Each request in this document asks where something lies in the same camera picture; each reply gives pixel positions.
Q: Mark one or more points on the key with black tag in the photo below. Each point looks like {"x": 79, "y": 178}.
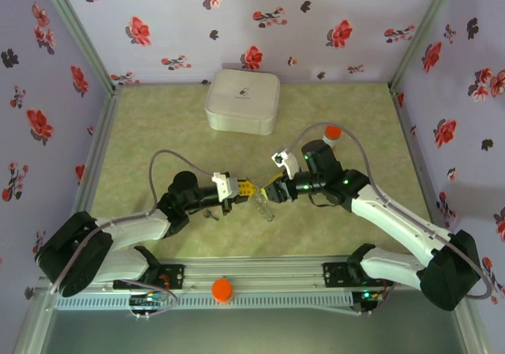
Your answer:
{"x": 211, "y": 214}

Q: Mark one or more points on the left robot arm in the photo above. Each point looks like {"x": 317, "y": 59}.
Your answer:
{"x": 134, "y": 228}

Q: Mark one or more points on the orange cap pill bottle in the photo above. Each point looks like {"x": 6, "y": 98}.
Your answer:
{"x": 332, "y": 131}

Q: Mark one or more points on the white zip case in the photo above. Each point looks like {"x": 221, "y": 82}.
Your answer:
{"x": 242, "y": 101}

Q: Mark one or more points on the orange round button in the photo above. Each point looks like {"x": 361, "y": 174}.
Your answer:
{"x": 222, "y": 289}

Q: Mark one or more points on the small circuit board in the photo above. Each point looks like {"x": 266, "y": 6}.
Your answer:
{"x": 367, "y": 299}
{"x": 148, "y": 300}

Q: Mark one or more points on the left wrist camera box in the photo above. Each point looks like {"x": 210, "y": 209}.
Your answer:
{"x": 224, "y": 184}

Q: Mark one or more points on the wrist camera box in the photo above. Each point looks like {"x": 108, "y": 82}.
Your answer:
{"x": 287, "y": 161}
{"x": 224, "y": 184}

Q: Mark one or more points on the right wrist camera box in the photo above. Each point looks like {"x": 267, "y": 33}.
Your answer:
{"x": 287, "y": 161}

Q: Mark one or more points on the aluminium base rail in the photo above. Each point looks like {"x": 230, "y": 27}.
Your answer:
{"x": 256, "y": 271}

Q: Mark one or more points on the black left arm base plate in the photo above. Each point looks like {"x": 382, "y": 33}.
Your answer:
{"x": 173, "y": 275}

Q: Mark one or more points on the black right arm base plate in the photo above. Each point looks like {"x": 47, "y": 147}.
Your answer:
{"x": 335, "y": 275}

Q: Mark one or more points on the aluminium corner post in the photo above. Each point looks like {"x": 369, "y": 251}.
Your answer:
{"x": 422, "y": 30}
{"x": 79, "y": 34}

